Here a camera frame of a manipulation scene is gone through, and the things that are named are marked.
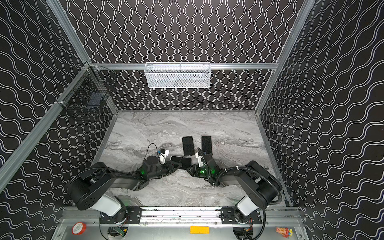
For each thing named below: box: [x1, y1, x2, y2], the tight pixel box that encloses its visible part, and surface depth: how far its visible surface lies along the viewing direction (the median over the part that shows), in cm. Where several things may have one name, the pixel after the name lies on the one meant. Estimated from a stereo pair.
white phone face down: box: [182, 136, 195, 156], surface depth 105 cm
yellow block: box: [189, 226, 210, 235], surface depth 71 cm
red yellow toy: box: [275, 227, 294, 239], surface depth 70 cm
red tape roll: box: [71, 222, 87, 235], surface depth 71 cm
